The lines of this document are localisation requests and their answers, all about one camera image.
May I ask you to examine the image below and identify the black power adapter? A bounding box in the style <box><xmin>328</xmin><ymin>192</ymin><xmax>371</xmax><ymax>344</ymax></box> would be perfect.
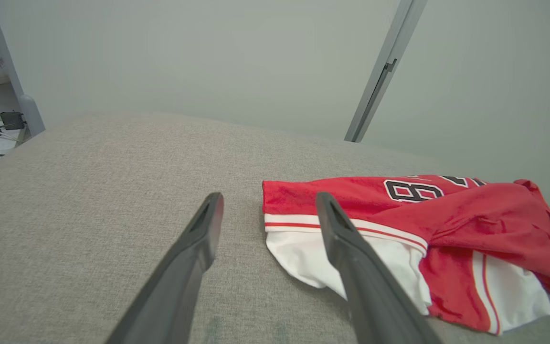
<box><xmin>0</xmin><ymin>111</ymin><xmax>25</xmax><ymax>130</ymax></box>

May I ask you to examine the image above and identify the grey double partition post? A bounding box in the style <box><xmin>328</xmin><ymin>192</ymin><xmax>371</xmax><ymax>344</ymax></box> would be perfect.
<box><xmin>344</xmin><ymin>0</ymin><xmax>428</xmax><ymax>143</ymax></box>

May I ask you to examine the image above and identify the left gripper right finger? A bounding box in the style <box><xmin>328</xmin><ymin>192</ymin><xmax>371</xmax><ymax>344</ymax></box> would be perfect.
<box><xmin>316</xmin><ymin>192</ymin><xmax>443</xmax><ymax>344</ymax></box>

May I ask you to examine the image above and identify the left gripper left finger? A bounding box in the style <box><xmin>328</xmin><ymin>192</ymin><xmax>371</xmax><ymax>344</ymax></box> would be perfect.
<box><xmin>106</xmin><ymin>192</ymin><xmax>224</xmax><ymax>344</ymax></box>

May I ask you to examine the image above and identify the grey table leg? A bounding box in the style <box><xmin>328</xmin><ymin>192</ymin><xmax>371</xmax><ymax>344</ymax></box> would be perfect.
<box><xmin>0</xmin><ymin>0</ymin><xmax>45</xmax><ymax>137</ymax></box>

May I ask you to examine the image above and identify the red numbered basketball jersey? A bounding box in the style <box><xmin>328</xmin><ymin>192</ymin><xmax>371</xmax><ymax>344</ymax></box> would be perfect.
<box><xmin>262</xmin><ymin>175</ymin><xmax>550</xmax><ymax>335</ymax></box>

